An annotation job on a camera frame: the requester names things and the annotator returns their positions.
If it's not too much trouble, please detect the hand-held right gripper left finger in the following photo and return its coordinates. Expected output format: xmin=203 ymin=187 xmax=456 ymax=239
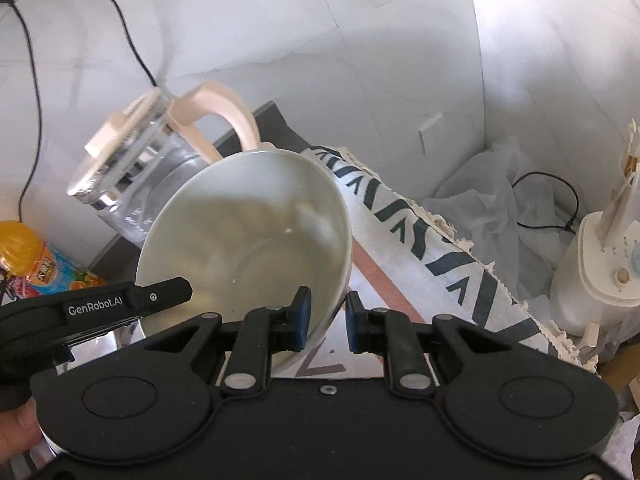
xmin=132 ymin=287 xmax=312 ymax=393

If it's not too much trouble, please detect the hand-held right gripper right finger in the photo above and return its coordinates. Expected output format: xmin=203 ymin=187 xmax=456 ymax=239
xmin=346 ymin=291 xmax=526 ymax=391

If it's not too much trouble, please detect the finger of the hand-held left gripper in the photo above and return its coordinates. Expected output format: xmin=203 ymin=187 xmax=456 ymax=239
xmin=127 ymin=276 xmax=193 ymax=313

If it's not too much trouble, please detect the white ceramic bowl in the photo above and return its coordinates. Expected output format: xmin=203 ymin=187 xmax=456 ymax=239
xmin=135 ymin=147 xmax=353 ymax=376

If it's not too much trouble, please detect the person's left hand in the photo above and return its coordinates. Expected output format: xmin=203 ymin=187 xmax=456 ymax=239
xmin=0 ymin=400 xmax=43 ymax=463

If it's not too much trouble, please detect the orange juice bottle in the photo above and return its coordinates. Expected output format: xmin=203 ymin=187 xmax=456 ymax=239
xmin=0 ymin=220 xmax=108 ymax=306

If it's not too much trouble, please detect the patterned white cloth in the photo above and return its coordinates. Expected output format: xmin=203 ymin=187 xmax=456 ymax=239
xmin=272 ymin=145 xmax=601 ymax=378

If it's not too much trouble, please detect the translucent white plastic bag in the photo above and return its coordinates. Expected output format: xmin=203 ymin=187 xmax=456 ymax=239
xmin=422 ymin=137 xmax=640 ymax=361

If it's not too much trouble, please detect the white plastic appliance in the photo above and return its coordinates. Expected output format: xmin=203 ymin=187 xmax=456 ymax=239
xmin=550 ymin=120 xmax=640 ymax=338

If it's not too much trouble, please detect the brown cardboard box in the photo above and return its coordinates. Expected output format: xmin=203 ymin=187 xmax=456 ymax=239
xmin=597 ymin=340 xmax=640 ymax=411

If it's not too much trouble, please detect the thin black cable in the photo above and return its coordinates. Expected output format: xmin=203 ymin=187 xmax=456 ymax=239
xmin=514 ymin=172 xmax=581 ymax=233

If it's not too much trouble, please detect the black power cable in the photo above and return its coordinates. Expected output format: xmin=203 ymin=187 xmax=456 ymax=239
xmin=0 ymin=0 xmax=43 ymax=223
xmin=65 ymin=0 xmax=158 ymax=88

